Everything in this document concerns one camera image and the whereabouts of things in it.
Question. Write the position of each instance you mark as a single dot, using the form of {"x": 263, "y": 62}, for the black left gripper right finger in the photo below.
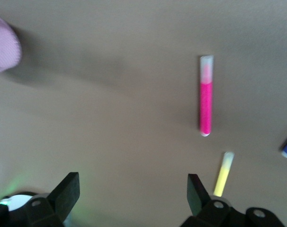
{"x": 198, "y": 196}

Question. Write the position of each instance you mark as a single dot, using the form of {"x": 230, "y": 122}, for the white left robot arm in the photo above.
{"x": 16, "y": 201}

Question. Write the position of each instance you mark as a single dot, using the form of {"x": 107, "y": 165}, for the pink mesh cup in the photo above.
{"x": 3, "y": 47}

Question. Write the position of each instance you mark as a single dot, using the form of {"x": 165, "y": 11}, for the yellow marker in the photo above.
{"x": 223, "y": 176}

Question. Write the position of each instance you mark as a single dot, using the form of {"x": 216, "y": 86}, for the pink marker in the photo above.
{"x": 206, "y": 106}

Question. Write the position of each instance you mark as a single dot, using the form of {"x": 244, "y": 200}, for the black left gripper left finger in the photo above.
{"x": 60, "y": 196}

